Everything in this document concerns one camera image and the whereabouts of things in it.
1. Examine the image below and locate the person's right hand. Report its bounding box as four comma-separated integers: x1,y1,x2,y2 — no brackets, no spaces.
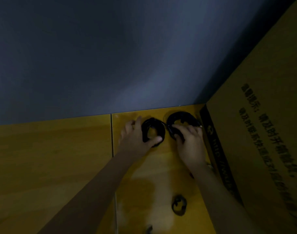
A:
168,123,208,174

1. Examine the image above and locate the person's left hand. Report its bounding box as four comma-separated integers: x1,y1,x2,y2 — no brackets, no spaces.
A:
117,116,164,162

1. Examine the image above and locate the group of black cable ties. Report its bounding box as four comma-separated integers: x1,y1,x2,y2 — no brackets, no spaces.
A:
146,163,215,234

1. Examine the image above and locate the person's left forearm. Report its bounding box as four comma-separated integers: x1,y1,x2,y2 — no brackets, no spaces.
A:
39,154,136,234

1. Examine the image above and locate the person's right forearm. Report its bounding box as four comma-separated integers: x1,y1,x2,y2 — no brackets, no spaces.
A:
191,164,259,234

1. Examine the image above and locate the cardboard box with black print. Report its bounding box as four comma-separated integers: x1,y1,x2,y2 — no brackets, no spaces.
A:
200,0,297,234

